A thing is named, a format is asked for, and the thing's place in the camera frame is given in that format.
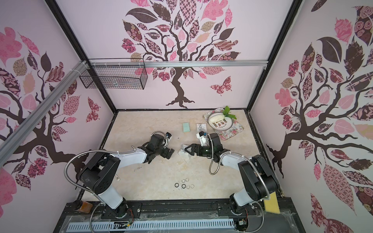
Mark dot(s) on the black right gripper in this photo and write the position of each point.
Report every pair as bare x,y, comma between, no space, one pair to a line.
196,149

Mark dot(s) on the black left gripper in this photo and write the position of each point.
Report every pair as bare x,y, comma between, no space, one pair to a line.
166,155

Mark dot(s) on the mint green box lid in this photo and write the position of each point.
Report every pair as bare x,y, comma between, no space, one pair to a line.
186,127

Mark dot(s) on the clear plastic ring bag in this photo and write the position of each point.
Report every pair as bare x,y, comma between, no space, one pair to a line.
201,127

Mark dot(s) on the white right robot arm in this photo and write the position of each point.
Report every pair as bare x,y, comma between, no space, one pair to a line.
258,178

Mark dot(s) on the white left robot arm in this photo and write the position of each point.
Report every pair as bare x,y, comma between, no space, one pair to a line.
100,171

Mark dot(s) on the white toy radish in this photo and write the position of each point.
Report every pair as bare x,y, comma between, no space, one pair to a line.
222,115

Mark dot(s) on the white round printed plate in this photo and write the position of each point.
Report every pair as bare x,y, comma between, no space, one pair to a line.
218,121

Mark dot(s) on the brown bottle left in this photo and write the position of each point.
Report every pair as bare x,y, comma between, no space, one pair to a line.
82,206

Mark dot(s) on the yellow sponge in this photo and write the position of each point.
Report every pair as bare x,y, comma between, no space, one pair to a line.
271,205

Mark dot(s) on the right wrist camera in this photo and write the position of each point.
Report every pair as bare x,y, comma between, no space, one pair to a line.
203,138

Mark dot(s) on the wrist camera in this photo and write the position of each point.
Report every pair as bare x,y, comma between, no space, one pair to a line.
203,138
168,137

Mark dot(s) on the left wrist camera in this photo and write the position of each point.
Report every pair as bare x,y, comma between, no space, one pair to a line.
168,137

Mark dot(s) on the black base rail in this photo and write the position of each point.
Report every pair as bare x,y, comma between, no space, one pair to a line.
211,208

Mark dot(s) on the white slotted cable duct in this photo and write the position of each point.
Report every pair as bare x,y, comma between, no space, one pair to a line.
147,226

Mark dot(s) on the black wire basket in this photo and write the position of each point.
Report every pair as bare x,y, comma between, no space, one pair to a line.
121,74

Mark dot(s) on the rear aluminium rail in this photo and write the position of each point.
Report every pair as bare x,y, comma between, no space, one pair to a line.
182,64

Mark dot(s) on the aluminium rail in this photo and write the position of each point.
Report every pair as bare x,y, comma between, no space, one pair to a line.
182,64
15,139

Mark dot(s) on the left aluminium rail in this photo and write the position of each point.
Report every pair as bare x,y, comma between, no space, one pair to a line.
15,139

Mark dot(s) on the black corner frame post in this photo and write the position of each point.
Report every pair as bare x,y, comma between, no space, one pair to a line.
288,22

